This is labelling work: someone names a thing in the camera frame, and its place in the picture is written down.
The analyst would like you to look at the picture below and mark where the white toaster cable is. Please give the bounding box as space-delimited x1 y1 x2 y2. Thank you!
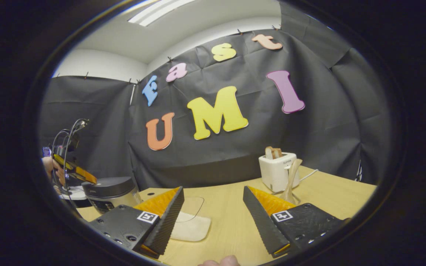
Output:
300 169 319 182

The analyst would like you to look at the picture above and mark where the black silver rice cooker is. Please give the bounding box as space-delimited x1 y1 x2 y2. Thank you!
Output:
82 176 141 215

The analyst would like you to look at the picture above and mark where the ceiling light panel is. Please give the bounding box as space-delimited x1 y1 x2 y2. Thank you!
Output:
128 0 197 27

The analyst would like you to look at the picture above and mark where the white toaster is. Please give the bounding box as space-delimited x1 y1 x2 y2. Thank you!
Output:
258 152 301 193

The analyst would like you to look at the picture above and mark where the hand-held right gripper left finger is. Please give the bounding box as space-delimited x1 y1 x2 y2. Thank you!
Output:
87 186 185 259

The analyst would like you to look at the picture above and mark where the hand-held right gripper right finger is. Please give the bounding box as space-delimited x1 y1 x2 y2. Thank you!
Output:
243 185 348 258

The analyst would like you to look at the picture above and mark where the black backdrop cloth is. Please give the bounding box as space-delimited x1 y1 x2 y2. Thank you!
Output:
39 2 393 192

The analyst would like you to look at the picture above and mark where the wooden spoon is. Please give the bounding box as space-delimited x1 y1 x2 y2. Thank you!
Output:
280 159 303 204

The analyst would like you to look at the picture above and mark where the white side table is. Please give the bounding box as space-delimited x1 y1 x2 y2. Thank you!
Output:
60 186 88 202

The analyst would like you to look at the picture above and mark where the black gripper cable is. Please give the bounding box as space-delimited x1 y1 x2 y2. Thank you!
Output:
52 118 91 192

